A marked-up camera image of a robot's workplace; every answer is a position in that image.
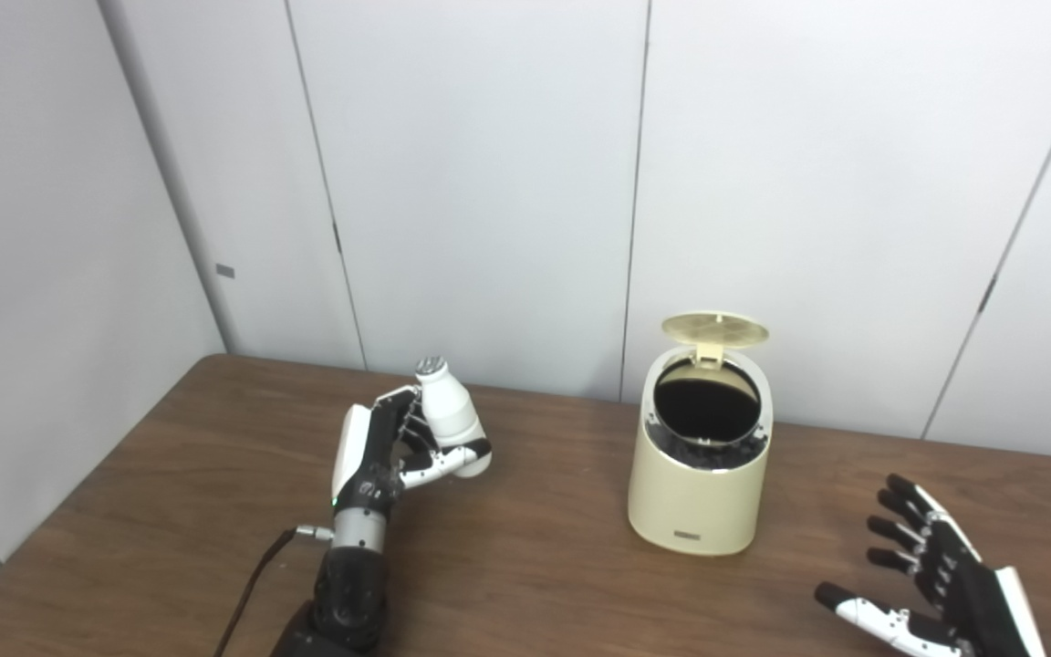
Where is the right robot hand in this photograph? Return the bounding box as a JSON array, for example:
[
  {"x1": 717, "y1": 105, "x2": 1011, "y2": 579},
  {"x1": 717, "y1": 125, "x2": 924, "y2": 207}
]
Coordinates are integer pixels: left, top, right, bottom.
[{"x1": 814, "y1": 473, "x2": 1048, "y2": 657}]

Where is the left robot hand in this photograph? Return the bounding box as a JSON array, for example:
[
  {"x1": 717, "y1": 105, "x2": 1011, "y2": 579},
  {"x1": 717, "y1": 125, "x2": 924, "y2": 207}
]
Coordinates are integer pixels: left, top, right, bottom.
[{"x1": 331, "y1": 383, "x2": 493, "y2": 521}]

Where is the small white plastic bottle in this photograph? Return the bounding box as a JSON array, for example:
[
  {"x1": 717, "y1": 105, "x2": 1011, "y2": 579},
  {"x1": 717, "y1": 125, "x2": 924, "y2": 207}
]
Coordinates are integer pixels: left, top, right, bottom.
[{"x1": 415, "y1": 356, "x2": 493, "y2": 479}]

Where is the cream-colored lidded bin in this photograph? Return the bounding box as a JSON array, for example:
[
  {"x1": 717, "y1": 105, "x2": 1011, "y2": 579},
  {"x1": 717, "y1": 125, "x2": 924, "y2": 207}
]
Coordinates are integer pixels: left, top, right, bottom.
[{"x1": 628, "y1": 312, "x2": 775, "y2": 557}]

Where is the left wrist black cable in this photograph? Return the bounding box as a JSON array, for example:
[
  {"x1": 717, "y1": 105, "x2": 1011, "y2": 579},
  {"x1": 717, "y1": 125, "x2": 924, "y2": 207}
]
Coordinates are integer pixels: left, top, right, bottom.
[{"x1": 213, "y1": 525, "x2": 337, "y2": 657}]

